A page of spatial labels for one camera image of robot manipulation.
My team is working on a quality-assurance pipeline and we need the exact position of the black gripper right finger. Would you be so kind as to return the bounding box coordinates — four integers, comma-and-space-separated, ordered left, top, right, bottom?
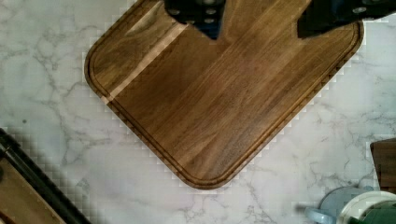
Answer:
297, 0, 396, 38

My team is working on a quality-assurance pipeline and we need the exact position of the stacked mugs green top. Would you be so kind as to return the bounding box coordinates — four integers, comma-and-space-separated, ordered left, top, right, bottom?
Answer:
304, 186, 396, 224

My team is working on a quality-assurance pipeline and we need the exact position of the wooden cutting board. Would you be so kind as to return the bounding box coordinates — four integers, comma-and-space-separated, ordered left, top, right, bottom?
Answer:
85, 0, 363, 189

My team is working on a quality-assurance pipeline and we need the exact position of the black toaster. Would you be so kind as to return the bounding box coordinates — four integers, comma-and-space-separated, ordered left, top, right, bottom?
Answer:
0, 130, 91, 224

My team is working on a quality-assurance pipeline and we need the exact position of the dark wooden salt box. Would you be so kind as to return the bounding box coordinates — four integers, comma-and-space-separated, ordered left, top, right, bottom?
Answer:
370, 138, 396, 193

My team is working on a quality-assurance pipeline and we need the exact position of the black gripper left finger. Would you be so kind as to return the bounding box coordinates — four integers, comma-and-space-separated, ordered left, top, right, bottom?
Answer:
163, 0, 226, 40

